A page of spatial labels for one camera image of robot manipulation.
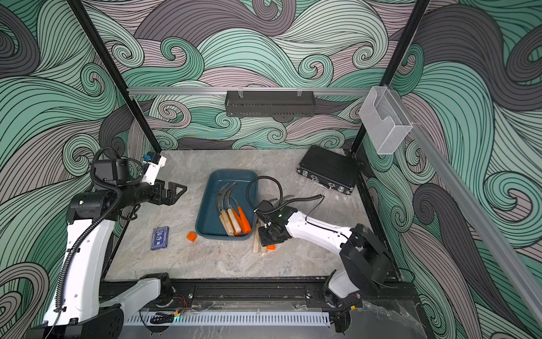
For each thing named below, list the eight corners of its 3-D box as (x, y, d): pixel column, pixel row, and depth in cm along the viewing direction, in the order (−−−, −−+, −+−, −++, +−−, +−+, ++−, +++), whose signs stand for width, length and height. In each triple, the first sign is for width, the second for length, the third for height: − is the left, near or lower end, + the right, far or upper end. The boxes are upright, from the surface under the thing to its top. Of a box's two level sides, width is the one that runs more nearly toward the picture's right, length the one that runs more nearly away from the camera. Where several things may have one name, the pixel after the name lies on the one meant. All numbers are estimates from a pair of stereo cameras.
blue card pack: (152, 250, 86) (150, 248, 84) (155, 230, 91) (153, 228, 90) (167, 247, 87) (165, 245, 85) (169, 227, 92) (167, 225, 91)
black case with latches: (295, 175, 112) (296, 168, 107) (311, 149, 125) (313, 141, 120) (349, 199, 102) (353, 192, 97) (361, 167, 115) (365, 160, 111)
